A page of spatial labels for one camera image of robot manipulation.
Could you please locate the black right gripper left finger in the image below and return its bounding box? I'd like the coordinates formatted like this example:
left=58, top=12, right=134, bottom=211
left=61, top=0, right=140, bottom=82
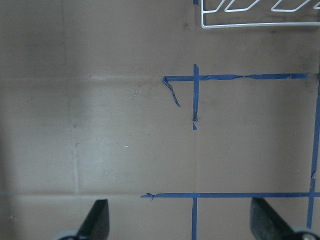
left=75, top=199, right=110, bottom=240

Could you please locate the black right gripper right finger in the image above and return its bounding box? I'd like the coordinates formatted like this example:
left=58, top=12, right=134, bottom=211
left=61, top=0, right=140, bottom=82
left=250, top=197, right=298, bottom=240

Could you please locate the white wire cup rack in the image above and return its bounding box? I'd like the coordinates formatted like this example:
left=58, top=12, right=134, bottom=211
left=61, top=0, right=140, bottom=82
left=197, top=0, right=320, bottom=29

